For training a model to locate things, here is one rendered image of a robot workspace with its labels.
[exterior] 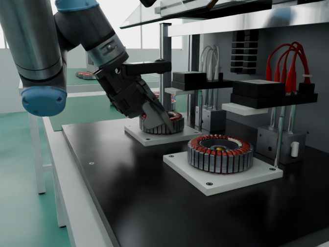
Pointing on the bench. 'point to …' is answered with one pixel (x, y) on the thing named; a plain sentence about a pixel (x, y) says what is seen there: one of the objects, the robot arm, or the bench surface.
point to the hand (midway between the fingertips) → (162, 123)
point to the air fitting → (294, 149)
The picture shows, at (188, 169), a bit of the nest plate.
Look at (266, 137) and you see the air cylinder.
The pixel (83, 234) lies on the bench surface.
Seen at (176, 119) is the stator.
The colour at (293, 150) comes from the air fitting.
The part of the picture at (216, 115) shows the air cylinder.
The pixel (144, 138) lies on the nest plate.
